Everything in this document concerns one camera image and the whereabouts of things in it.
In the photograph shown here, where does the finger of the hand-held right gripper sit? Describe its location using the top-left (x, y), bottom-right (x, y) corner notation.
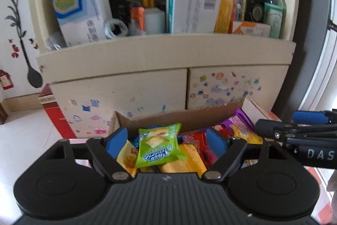
top-left (292, 108), bottom-right (337, 125)
top-left (255, 119), bottom-right (337, 140)

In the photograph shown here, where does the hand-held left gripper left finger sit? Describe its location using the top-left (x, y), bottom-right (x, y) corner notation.
top-left (49, 127), bottom-right (132, 183)

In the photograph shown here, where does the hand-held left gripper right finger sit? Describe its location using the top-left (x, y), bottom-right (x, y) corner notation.
top-left (201, 127), bottom-right (284, 183)

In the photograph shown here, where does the yellow snack packet red label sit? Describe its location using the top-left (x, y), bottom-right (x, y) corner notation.
top-left (116, 139), bottom-right (139, 178)

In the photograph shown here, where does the orange-yellow snack packet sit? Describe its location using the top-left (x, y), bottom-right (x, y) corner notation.
top-left (158, 144), bottom-right (207, 173)

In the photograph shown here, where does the white printed cardboard box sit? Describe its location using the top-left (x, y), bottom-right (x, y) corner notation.
top-left (112, 96), bottom-right (275, 178)

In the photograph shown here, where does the green snack packet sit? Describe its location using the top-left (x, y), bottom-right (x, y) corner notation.
top-left (135, 123), bottom-right (188, 169)

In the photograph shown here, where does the red white checkered tablecloth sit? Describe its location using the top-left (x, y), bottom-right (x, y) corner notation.
top-left (263, 110), bottom-right (332, 215)

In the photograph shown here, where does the blue foil snack packet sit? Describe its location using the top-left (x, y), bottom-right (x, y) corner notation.
top-left (130, 133), bottom-right (142, 149)

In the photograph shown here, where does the purple snack packet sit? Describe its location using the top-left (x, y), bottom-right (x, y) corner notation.
top-left (220, 108), bottom-right (264, 145)

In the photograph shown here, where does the cream cabinet with stickers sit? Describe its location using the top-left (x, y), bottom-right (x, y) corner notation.
top-left (26, 0), bottom-right (301, 139)

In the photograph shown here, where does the red box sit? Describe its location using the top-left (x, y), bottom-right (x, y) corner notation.
top-left (38, 84), bottom-right (79, 139)

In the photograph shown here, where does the orange and white box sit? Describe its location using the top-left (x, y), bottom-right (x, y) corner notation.
top-left (232, 21), bottom-right (271, 38)

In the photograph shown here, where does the clear coiled tube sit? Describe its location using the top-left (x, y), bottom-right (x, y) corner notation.
top-left (104, 19), bottom-right (128, 39)

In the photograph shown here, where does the white plastic bottle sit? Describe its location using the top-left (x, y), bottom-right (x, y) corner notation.
top-left (142, 0), bottom-right (166, 34)

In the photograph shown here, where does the yellow slim box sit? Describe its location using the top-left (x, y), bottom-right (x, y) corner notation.
top-left (214, 0), bottom-right (236, 34)

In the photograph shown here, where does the white and blue carton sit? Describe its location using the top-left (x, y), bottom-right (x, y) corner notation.
top-left (50, 0), bottom-right (114, 47)

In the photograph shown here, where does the small red wall sticker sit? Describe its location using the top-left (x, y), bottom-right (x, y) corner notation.
top-left (0, 69), bottom-right (14, 90)

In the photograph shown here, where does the black flower wall sticker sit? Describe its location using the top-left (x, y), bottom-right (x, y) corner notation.
top-left (0, 0), bottom-right (44, 88)

